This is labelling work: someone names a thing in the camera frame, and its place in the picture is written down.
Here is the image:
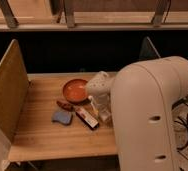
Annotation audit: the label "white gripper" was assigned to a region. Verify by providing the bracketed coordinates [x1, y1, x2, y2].
[85, 70, 116, 123]

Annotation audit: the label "white plastic bottle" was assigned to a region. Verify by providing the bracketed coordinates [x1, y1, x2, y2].
[88, 95, 111, 123]

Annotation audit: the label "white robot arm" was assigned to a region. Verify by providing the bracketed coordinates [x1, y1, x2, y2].
[86, 56, 188, 171]

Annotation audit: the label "orange ceramic bowl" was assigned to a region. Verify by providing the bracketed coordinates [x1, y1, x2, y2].
[62, 79, 88, 103]

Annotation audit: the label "dark red small object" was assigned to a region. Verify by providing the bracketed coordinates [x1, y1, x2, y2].
[56, 101, 74, 111]

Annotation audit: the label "blue sponge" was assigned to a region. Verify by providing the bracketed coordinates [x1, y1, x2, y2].
[52, 111, 73, 125]

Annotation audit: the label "right dark side panel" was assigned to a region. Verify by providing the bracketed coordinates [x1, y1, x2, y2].
[139, 37, 160, 61]

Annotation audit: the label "left wooden side panel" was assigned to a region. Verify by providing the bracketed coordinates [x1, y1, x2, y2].
[0, 38, 30, 171]

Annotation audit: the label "wooden shelf with metal brackets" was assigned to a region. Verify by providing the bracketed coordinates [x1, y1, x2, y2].
[0, 0, 188, 32]

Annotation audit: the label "black floor cables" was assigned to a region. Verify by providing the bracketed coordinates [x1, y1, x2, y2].
[172, 96, 188, 171]

